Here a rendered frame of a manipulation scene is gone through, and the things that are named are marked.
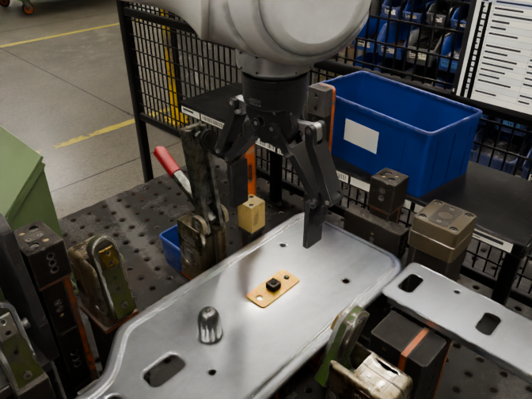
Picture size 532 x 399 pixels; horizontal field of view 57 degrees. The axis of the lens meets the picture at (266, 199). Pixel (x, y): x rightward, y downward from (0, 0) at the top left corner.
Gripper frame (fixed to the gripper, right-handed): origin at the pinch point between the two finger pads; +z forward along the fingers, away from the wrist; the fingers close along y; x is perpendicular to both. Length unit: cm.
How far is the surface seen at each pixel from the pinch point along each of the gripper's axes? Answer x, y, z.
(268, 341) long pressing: -7.9, 6.6, 13.4
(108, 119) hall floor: 130, -291, 113
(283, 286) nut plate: 1.0, 1.1, 13.1
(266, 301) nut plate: -2.9, 1.4, 13.1
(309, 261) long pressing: 8.7, 0.1, 13.4
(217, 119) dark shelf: 33, -49, 11
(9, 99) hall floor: 95, -387, 113
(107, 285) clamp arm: -18.9, -14.2, 9.1
